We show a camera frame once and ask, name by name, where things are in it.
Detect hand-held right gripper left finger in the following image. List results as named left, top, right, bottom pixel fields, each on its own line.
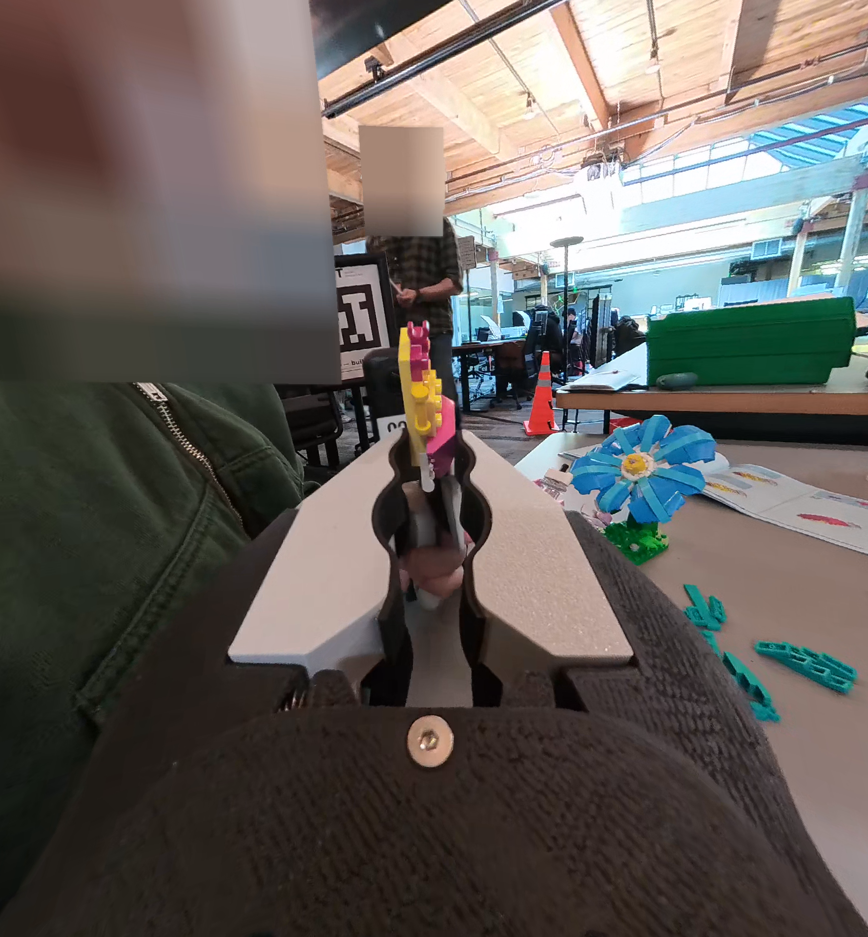
left=227, top=430, right=414, bottom=708

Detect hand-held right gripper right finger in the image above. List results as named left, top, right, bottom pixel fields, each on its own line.
left=457, top=430, right=635, bottom=708

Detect yellow and pink lego assembly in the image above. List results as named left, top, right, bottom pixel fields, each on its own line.
left=397, top=321, right=458, bottom=493

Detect blue lego flower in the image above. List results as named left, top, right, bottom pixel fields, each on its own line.
left=569, top=414, right=718, bottom=565

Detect teal lego piece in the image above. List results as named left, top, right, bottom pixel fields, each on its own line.
left=682, top=583, right=728, bottom=632
left=701, top=631, right=781, bottom=723
left=754, top=640, right=859, bottom=695

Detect lego instruction booklet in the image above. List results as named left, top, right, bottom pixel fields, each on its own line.
left=558, top=448, right=868, bottom=560

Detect person's left hand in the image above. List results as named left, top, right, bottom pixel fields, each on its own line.
left=400, top=545, right=469, bottom=600

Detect black and white marker poster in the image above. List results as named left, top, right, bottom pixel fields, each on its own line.
left=334, top=254, right=395, bottom=382

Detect black office chair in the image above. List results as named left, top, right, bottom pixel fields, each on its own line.
left=494, top=341, right=546, bottom=411

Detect orange traffic cone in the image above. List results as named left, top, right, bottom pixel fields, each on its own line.
left=522, top=350, right=561, bottom=437

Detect white papers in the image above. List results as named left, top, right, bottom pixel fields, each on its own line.
left=562, top=368, right=649, bottom=393

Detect green zip jacket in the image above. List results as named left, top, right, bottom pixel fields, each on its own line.
left=0, top=381, right=312, bottom=937

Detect wooden table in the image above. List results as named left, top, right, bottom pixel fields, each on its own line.
left=555, top=343, right=868, bottom=434

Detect green plastic case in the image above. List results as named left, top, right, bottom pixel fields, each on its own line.
left=645, top=296, right=858, bottom=387

